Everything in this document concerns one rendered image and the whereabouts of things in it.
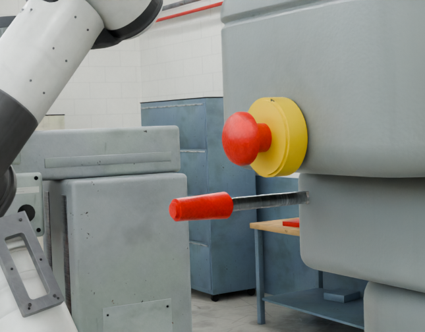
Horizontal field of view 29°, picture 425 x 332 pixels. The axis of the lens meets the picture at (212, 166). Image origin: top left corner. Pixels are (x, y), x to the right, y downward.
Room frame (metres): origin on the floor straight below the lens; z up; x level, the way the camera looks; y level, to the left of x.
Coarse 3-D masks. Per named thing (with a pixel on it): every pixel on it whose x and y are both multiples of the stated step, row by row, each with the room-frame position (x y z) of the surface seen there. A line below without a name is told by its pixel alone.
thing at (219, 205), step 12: (288, 192) 0.75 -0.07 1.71; (300, 192) 0.76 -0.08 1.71; (180, 204) 0.69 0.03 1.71; (192, 204) 0.69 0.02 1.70; (204, 204) 0.70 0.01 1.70; (216, 204) 0.70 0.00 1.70; (228, 204) 0.71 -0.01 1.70; (240, 204) 0.72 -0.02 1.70; (252, 204) 0.73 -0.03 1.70; (264, 204) 0.73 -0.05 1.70; (276, 204) 0.74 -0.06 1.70; (288, 204) 0.75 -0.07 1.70; (180, 216) 0.69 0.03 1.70; (192, 216) 0.69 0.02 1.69; (204, 216) 0.70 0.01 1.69; (216, 216) 0.70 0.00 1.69; (228, 216) 0.71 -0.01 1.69
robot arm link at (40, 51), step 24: (48, 0) 0.94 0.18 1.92; (72, 0) 0.94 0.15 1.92; (24, 24) 0.93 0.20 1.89; (48, 24) 0.93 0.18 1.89; (72, 24) 0.94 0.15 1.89; (96, 24) 0.96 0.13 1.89; (0, 48) 0.92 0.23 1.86; (24, 48) 0.91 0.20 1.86; (48, 48) 0.92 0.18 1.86; (72, 48) 0.94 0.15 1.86; (96, 48) 0.99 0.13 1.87; (0, 72) 0.90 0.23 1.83; (24, 72) 0.90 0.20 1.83; (48, 72) 0.92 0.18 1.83; (72, 72) 0.96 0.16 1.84; (24, 96) 0.90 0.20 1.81; (48, 96) 0.93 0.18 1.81
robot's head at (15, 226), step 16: (0, 224) 0.68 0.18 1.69; (16, 224) 0.69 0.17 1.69; (0, 240) 0.68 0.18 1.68; (32, 240) 0.69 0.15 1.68; (0, 256) 0.67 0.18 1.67; (32, 256) 0.69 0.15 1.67; (16, 272) 0.67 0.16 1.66; (48, 272) 0.68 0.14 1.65; (16, 288) 0.66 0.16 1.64; (48, 288) 0.67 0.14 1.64; (32, 304) 0.66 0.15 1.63; (48, 304) 0.67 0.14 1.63
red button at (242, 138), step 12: (228, 120) 0.61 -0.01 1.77; (240, 120) 0.60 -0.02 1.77; (252, 120) 0.60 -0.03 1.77; (228, 132) 0.61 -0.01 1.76; (240, 132) 0.59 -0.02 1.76; (252, 132) 0.59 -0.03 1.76; (264, 132) 0.61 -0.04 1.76; (228, 144) 0.61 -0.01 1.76; (240, 144) 0.59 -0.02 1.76; (252, 144) 0.59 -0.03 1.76; (264, 144) 0.61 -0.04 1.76; (228, 156) 0.61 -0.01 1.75; (240, 156) 0.60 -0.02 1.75; (252, 156) 0.59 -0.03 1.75
